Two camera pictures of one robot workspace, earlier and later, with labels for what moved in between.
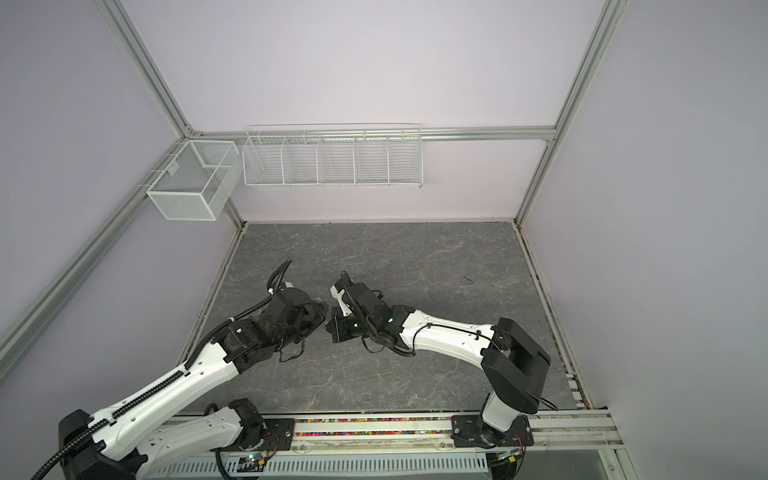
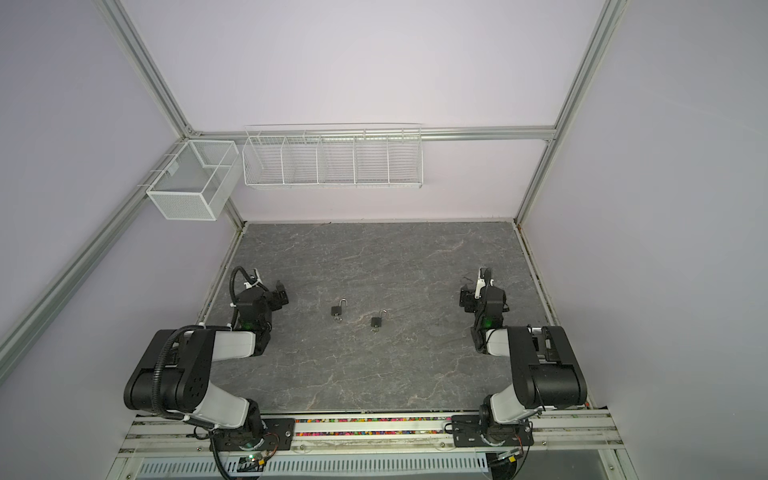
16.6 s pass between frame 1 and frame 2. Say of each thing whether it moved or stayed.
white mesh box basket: stayed
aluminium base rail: stayed
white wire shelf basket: stayed
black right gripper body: moved
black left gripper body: moved
